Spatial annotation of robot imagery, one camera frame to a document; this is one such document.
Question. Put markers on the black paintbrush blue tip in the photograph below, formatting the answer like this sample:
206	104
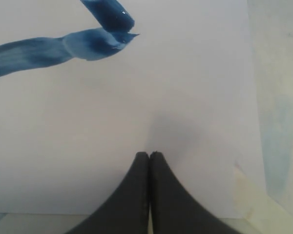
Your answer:
110	14

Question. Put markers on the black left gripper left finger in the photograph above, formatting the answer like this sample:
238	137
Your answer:
126	211

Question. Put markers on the clear plastic sheet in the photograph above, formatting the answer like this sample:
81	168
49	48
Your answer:
36	34

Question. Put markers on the white paper sheet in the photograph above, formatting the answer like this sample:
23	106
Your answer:
185	87

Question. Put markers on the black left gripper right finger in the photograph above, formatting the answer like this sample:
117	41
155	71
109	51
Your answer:
173	209

